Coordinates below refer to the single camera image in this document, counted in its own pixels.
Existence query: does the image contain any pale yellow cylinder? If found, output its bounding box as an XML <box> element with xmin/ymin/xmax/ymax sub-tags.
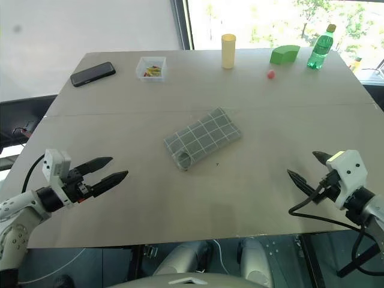
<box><xmin>221</xmin><ymin>34</ymin><xmax>237</xmax><ymax>70</ymax></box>

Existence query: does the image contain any black side furniture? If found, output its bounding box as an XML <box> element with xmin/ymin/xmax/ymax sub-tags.
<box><xmin>0</xmin><ymin>94</ymin><xmax>58</xmax><ymax>158</ymax></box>

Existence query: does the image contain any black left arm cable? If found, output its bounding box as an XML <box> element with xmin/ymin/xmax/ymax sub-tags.
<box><xmin>21</xmin><ymin>153</ymin><xmax>46</xmax><ymax>194</ymax></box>

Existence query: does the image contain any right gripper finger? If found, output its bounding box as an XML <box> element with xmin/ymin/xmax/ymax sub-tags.
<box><xmin>287</xmin><ymin>169</ymin><xmax>319</xmax><ymax>199</ymax></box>
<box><xmin>311</xmin><ymin>151</ymin><xmax>332</xmax><ymax>166</ymax></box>

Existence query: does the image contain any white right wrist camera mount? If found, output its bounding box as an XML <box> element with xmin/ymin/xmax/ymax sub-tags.
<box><xmin>326</xmin><ymin>149</ymin><xmax>368</xmax><ymax>211</ymax></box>

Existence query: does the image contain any silver left robot leg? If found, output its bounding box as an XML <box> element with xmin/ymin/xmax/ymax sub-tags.
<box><xmin>154</xmin><ymin>241</ymin><xmax>211</xmax><ymax>277</ymax></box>

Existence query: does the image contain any black window frame post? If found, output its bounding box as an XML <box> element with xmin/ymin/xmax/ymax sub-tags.
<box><xmin>169</xmin><ymin>0</ymin><xmax>195</xmax><ymax>50</ymax></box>

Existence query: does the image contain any grey checked cloth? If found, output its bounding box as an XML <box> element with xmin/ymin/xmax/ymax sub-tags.
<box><xmin>163</xmin><ymin>106</ymin><xmax>243</xmax><ymax>172</ymax></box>

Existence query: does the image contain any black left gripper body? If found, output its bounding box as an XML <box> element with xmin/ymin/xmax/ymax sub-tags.
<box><xmin>61</xmin><ymin>167</ymin><xmax>94</xmax><ymax>205</ymax></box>

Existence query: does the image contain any black bar under table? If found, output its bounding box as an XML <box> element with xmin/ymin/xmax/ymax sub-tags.
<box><xmin>336</xmin><ymin>243</ymin><xmax>379</xmax><ymax>277</ymax></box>

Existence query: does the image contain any grey robot torso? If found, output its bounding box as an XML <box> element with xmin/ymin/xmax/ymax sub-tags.
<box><xmin>113</xmin><ymin>271</ymin><xmax>250</xmax><ymax>288</ymax></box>

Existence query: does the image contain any black cable with red plug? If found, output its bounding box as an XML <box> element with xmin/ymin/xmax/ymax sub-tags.
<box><xmin>11</xmin><ymin>119</ymin><xmax>34</xmax><ymax>139</ymax></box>

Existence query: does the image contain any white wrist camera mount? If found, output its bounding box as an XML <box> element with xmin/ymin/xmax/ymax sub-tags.
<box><xmin>326</xmin><ymin>149</ymin><xmax>368</xmax><ymax>211</ymax></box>
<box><xmin>41</xmin><ymin>148</ymin><xmax>74</xmax><ymax>208</ymax></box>

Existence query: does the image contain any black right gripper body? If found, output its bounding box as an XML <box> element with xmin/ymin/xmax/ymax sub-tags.
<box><xmin>313</xmin><ymin>170</ymin><xmax>341</xmax><ymax>205</ymax></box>

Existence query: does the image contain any black smartphone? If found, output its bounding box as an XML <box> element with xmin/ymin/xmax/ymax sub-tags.
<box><xmin>70</xmin><ymin>61</ymin><xmax>117</xmax><ymax>88</ymax></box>

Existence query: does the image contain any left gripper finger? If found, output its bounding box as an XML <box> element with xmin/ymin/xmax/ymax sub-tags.
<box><xmin>73</xmin><ymin>156</ymin><xmax>114</xmax><ymax>177</ymax></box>
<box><xmin>89</xmin><ymin>170</ymin><xmax>130</xmax><ymax>198</ymax></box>

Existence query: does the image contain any green plastic bottle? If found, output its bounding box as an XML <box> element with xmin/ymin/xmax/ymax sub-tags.
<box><xmin>306</xmin><ymin>23</ymin><xmax>337</xmax><ymax>70</ymax></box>

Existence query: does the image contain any colourful small clips pile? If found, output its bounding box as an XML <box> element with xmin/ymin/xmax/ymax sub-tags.
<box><xmin>143</xmin><ymin>64</ymin><xmax>163</xmax><ymax>78</ymax></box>

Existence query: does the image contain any silver right robot leg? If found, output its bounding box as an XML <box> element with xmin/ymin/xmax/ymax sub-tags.
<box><xmin>239</xmin><ymin>238</ymin><xmax>274</xmax><ymax>288</ymax></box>

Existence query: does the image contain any black table leg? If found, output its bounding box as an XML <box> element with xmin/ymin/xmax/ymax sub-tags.
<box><xmin>131</xmin><ymin>245</ymin><xmax>144</xmax><ymax>288</ymax></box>

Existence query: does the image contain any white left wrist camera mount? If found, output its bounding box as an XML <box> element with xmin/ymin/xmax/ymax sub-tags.
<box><xmin>41</xmin><ymin>148</ymin><xmax>74</xmax><ymax>208</ymax></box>

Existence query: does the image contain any black table frame bar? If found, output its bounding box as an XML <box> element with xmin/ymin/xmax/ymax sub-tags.
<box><xmin>295</xmin><ymin>233</ymin><xmax>327</xmax><ymax>288</ymax></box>

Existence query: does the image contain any silver robot leg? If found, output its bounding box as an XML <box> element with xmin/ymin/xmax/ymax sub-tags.
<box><xmin>239</xmin><ymin>238</ymin><xmax>274</xmax><ymax>288</ymax></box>
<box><xmin>154</xmin><ymin>241</ymin><xmax>211</xmax><ymax>277</ymax></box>

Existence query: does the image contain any dark window sill frame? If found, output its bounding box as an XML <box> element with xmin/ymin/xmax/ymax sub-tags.
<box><xmin>358</xmin><ymin>57</ymin><xmax>384</xmax><ymax>112</ymax></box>

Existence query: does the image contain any green curved block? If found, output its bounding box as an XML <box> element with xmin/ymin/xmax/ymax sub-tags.
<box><xmin>269</xmin><ymin>44</ymin><xmax>301</xmax><ymax>65</ymax></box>

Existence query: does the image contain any clear plastic box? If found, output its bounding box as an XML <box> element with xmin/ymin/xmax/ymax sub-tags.
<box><xmin>136</xmin><ymin>56</ymin><xmax>167</xmax><ymax>82</ymax></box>

